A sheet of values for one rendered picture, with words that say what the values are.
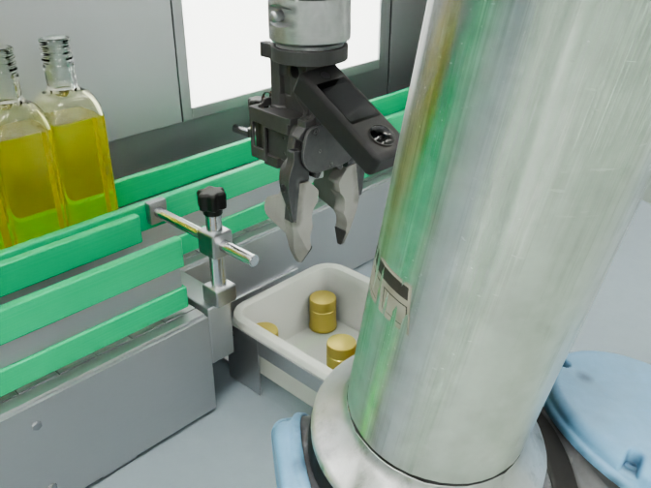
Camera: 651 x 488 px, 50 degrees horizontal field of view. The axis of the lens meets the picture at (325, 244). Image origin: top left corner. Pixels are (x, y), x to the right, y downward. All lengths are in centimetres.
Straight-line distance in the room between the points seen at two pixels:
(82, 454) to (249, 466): 16
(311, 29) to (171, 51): 36
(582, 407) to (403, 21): 103
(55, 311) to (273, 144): 25
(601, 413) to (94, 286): 44
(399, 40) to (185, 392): 81
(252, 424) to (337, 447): 46
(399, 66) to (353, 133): 75
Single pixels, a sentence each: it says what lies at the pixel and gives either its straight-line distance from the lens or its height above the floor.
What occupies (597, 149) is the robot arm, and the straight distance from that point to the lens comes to 21.
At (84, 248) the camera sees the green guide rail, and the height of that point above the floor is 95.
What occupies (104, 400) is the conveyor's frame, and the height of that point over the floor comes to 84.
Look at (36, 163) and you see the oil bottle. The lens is 72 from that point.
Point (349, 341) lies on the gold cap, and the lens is 80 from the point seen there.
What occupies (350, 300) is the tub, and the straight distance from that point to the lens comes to 88.
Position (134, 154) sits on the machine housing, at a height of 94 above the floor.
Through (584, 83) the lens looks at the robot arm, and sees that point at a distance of 20.
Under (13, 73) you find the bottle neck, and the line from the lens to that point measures 71.
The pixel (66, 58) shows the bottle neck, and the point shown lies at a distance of 74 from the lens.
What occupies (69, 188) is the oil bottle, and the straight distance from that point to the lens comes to 75.
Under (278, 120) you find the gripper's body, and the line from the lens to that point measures 67.
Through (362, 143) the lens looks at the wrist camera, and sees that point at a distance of 61.
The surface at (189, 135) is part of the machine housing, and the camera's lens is 104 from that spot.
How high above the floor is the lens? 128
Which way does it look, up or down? 28 degrees down
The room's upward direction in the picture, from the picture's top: straight up
